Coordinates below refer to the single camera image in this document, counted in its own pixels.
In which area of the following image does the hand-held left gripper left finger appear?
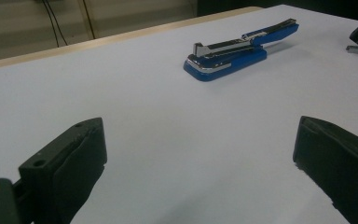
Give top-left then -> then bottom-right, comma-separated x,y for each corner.
18,117 -> 108,224

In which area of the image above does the blue stapler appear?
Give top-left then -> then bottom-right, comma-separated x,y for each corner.
183,18 -> 300,83

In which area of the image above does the white table sheet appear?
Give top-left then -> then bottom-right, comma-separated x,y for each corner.
0,3 -> 358,224

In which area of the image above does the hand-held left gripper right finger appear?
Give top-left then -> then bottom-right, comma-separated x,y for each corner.
292,115 -> 358,224

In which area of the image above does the black hanging cable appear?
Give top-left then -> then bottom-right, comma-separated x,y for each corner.
41,0 -> 61,49
46,0 -> 69,47

